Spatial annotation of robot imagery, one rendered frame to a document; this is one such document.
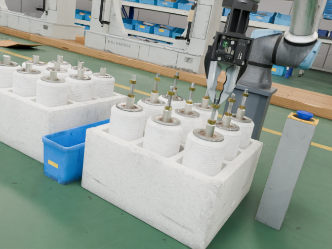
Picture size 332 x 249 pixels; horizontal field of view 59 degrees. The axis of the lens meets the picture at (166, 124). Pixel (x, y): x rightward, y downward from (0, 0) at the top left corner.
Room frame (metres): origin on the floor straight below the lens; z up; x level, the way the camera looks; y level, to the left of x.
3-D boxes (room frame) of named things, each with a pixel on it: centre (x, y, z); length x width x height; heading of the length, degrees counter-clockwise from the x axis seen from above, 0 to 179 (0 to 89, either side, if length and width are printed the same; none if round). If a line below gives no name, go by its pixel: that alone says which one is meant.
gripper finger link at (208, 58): (0.67, -0.08, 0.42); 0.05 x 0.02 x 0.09; 87
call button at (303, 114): (0.75, -0.35, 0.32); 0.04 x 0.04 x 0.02
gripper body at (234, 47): (0.64, -0.10, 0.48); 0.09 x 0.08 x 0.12; 177
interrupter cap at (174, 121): (0.72, 0.00, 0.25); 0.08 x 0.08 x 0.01
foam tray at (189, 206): (0.82, -0.05, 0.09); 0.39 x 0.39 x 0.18; 62
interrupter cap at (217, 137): (0.66, -0.10, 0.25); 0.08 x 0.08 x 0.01
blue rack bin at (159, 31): (6.32, 0.32, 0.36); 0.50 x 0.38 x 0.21; 156
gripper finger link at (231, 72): (0.64, -0.12, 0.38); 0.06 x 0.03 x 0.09; 177
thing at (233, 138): (0.76, -0.16, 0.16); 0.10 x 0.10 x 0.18
